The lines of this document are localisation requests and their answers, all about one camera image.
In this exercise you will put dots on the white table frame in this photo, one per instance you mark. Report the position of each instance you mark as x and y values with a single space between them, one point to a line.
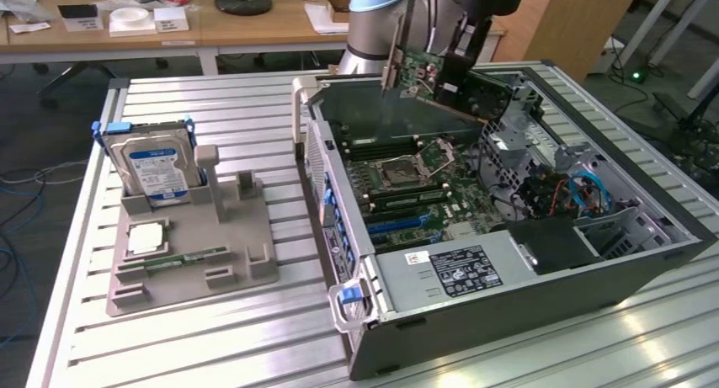
640 34

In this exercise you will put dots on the black round lamp base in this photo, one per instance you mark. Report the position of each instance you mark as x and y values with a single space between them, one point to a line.
244 3

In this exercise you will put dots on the flat white box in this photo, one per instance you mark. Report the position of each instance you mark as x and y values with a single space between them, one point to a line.
135 31

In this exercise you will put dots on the metal socket cover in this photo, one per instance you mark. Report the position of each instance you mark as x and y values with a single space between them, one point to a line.
443 156

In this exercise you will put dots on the silver CPU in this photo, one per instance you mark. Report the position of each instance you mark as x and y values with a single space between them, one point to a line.
147 238

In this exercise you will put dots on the green RAM stick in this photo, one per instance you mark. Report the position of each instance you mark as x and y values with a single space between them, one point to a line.
407 202
180 261

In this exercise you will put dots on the green motherboard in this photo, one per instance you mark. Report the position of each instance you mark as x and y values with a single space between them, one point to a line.
450 203

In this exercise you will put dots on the small white box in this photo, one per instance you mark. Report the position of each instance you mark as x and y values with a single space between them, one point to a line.
169 19

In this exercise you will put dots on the grey power supply unit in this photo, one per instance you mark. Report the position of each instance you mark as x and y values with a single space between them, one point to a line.
404 287

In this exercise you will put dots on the clear plastic bag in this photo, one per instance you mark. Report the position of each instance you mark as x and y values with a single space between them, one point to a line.
23 3

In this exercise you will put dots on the white paper stack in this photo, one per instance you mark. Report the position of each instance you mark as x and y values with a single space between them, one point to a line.
325 19

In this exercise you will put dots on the long expansion slot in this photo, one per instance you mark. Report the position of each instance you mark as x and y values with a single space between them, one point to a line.
400 230
393 220

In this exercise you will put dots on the perforated metal disk bay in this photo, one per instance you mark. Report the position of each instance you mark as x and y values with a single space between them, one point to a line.
514 152

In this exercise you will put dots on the white box black lid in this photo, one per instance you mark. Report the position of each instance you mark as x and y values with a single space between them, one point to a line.
81 22

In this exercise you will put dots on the blue disk caddy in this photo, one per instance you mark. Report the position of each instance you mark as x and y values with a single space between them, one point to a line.
119 128

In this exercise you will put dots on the grey parts rack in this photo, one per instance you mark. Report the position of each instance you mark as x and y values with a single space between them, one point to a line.
185 291

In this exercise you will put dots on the black office chair base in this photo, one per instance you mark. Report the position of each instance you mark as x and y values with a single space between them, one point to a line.
72 74

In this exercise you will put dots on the white paper card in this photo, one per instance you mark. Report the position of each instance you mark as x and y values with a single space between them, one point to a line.
28 27

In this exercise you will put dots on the open black PC case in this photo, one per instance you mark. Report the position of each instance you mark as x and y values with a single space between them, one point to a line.
506 320

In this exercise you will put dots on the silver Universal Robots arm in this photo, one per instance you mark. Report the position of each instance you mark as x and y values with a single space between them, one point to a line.
371 38

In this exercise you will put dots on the silver hard disk blue label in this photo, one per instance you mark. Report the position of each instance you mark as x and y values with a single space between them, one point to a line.
151 169

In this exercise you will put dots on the wooden desk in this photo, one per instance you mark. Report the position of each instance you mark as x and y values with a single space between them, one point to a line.
252 30

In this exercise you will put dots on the black stand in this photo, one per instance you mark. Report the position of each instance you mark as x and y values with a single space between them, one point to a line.
696 118

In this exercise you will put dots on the CPU socket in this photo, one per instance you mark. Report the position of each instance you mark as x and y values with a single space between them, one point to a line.
401 173

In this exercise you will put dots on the device with green light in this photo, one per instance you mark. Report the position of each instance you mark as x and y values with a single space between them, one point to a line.
636 76

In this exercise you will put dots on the grey sheet metal bay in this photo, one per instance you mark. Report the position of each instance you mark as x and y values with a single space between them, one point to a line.
618 232

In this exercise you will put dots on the blue case latch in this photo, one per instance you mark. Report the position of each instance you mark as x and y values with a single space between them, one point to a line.
348 296

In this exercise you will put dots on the green graphics card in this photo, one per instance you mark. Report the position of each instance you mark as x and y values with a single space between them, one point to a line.
415 72

